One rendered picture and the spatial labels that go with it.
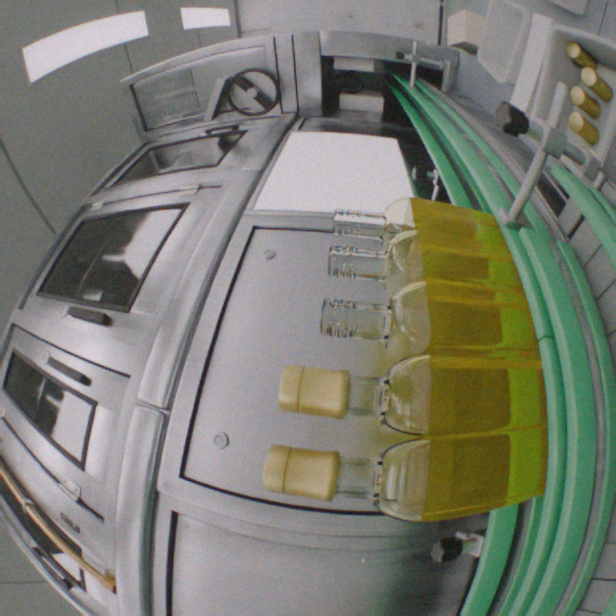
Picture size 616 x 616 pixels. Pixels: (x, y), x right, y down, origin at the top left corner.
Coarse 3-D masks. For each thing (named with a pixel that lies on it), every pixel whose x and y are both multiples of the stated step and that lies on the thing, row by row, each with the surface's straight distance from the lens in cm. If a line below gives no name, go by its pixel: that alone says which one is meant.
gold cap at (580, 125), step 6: (576, 114) 46; (570, 120) 47; (576, 120) 46; (582, 120) 45; (570, 126) 46; (576, 126) 45; (582, 126) 45; (588, 126) 46; (594, 126) 48; (576, 132) 45; (582, 132) 45; (588, 132) 46; (594, 132) 47; (588, 138) 47; (594, 138) 47
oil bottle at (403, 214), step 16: (384, 208) 29; (400, 208) 27; (416, 208) 28; (432, 208) 29; (448, 208) 30; (464, 208) 31; (384, 224) 27; (400, 224) 26; (416, 224) 26; (432, 224) 27; (448, 224) 28; (464, 224) 29; (480, 224) 30; (496, 224) 32; (384, 240) 27; (480, 240) 28; (496, 240) 29
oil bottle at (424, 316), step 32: (416, 288) 20; (448, 288) 21; (480, 288) 23; (416, 320) 19; (448, 320) 20; (480, 320) 21; (512, 320) 23; (416, 352) 20; (448, 352) 20; (480, 352) 21; (512, 352) 23
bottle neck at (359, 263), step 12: (336, 252) 23; (348, 252) 23; (360, 252) 23; (372, 252) 23; (384, 252) 24; (336, 264) 23; (348, 264) 23; (360, 264) 23; (372, 264) 23; (384, 264) 23; (336, 276) 24; (348, 276) 24; (360, 276) 23; (372, 276) 23
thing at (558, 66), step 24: (552, 48) 51; (600, 48) 45; (552, 72) 50; (576, 72) 53; (600, 72) 51; (552, 96) 51; (600, 120) 49; (576, 144) 51; (600, 144) 38; (576, 168) 40
